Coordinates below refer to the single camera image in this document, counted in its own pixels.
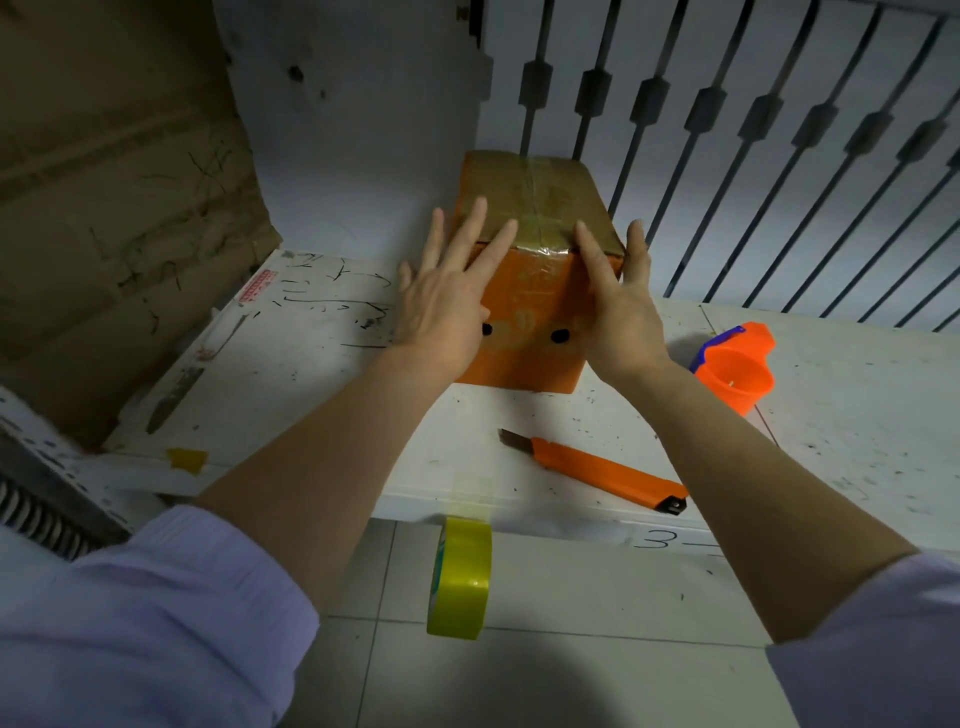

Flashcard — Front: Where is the person's left hand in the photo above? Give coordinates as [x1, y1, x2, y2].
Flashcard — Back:
[391, 196, 519, 385]

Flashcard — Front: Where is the person's right hand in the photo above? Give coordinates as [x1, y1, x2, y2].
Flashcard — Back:
[574, 219, 674, 390]

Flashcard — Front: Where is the orange taped cardboard box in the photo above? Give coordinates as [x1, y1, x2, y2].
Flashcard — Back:
[450, 150, 627, 396]

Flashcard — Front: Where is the person's left forearm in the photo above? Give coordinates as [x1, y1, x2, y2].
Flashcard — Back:
[193, 345, 456, 619]

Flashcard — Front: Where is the person's right forearm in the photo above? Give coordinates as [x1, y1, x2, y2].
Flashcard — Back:
[600, 358, 921, 646]

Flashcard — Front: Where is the white board panel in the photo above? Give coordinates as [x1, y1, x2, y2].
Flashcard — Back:
[213, 0, 495, 261]

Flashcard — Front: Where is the black metal railing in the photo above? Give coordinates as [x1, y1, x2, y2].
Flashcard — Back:
[516, 0, 960, 333]

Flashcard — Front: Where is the orange and blue tape dispenser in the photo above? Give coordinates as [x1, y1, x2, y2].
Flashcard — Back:
[689, 321, 777, 417]

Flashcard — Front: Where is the orange utility knife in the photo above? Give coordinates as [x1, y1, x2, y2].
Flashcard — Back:
[498, 428, 689, 517]

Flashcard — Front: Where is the large brown cardboard sheet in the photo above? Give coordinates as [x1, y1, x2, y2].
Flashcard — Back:
[0, 0, 283, 451]

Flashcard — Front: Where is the yellow tape roll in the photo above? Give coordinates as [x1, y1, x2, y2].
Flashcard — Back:
[426, 515, 494, 642]

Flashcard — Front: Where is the person's left shirt sleeve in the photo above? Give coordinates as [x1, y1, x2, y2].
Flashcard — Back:
[0, 504, 322, 728]

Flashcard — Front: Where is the person's shirt sleeve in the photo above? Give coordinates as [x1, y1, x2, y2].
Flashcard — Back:
[0, 504, 322, 728]
[765, 551, 960, 728]

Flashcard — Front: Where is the grey metal coil spring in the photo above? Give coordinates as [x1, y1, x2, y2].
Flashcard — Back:
[0, 477, 102, 562]

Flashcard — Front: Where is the person's right shirt sleeve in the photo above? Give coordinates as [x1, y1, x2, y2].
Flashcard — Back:
[765, 551, 960, 728]

